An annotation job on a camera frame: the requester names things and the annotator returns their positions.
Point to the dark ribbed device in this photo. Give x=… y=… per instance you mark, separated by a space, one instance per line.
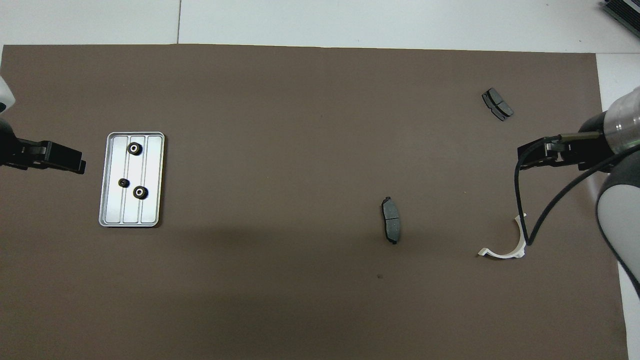
x=625 y=12

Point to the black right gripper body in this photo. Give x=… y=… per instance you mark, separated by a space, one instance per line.
x=590 y=150

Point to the brown table mat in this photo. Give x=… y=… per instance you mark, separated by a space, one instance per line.
x=300 y=150

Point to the large black bearing gear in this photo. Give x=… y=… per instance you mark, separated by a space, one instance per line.
x=134 y=148
x=140 y=192

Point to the single grey brake pad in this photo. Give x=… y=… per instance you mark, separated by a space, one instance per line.
x=391 y=220

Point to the small black bearing gear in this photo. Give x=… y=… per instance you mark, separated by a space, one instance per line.
x=123 y=183

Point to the silver metal tray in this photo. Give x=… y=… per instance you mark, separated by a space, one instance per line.
x=150 y=210

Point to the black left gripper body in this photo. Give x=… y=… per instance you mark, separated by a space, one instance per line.
x=55 y=157

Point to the stacked grey brake pads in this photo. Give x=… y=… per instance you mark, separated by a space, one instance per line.
x=497 y=104

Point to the white curved plastic bracket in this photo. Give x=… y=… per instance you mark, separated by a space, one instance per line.
x=505 y=255

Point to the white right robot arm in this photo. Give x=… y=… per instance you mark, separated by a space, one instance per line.
x=620 y=210

